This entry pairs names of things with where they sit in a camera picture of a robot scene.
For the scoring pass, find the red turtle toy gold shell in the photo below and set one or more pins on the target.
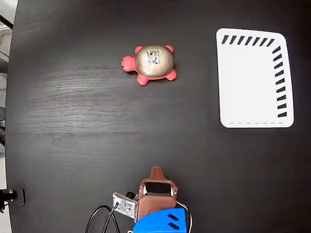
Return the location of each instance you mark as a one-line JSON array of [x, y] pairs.
[[155, 61]]

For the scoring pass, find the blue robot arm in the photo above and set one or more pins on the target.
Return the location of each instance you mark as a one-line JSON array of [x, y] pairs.
[[158, 222]]

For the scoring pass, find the white tray with black stripes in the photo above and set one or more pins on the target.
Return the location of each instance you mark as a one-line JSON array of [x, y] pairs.
[[247, 85]]

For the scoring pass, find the black table clamp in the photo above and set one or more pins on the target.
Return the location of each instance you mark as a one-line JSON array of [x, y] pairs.
[[18, 196]]

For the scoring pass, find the black metal rod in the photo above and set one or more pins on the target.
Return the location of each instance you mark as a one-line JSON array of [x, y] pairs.
[[6, 21]]

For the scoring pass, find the bare camera circuit board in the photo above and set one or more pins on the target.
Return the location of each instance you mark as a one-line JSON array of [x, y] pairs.
[[125, 206]]

